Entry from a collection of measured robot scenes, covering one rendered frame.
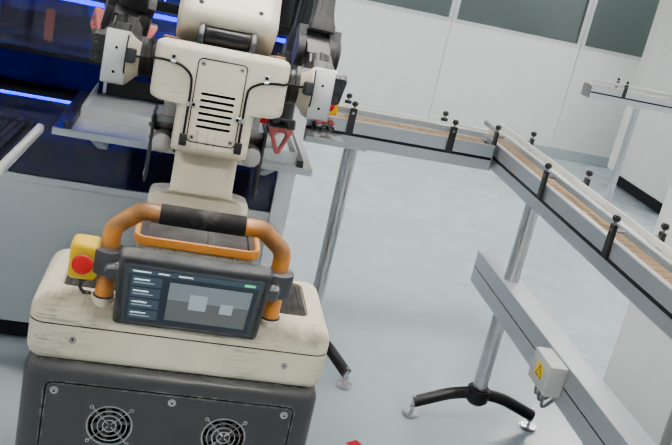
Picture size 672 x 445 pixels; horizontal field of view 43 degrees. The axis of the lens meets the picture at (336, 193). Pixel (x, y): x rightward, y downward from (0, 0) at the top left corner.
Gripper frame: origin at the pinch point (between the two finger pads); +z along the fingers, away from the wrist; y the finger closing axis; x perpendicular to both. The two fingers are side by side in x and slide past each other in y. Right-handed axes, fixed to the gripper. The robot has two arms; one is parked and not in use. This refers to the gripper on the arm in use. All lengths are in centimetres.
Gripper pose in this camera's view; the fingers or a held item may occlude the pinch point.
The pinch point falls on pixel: (277, 150)
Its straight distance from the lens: 233.8
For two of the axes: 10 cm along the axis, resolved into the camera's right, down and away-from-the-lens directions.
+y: -1.7, -1.5, 9.7
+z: -1.7, 9.8, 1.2
